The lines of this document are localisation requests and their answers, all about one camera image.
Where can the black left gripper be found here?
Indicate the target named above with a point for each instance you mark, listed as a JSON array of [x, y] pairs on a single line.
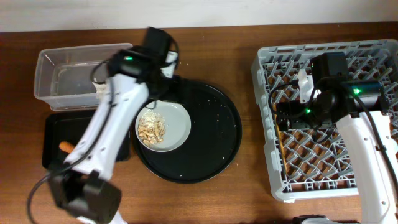
[[171, 93]]

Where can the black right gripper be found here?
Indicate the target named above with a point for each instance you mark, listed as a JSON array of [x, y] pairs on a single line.
[[294, 120]]

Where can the grey round plate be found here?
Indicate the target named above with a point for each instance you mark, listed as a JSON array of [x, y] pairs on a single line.
[[177, 124]]

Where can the nut shells and rice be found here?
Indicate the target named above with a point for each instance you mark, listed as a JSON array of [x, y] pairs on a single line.
[[151, 128]]

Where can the white tissue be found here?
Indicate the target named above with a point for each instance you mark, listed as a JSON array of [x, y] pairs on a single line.
[[100, 89]]

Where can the orange carrot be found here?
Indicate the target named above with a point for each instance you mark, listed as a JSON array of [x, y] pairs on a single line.
[[66, 147]]

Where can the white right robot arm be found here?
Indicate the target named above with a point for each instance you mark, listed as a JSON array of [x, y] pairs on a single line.
[[358, 111]]

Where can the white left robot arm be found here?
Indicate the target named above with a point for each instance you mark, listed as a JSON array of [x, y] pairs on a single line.
[[82, 185]]

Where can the grey dishwasher rack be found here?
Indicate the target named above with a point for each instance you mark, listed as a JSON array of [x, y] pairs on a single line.
[[317, 170]]

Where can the round black serving tray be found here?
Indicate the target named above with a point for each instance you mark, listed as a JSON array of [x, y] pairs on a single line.
[[213, 142]]

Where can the clear plastic bin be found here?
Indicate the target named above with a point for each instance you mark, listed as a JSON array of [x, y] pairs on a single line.
[[62, 75]]

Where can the black rectangular tray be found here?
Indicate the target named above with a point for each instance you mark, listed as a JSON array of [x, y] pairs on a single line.
[[69, 127]]

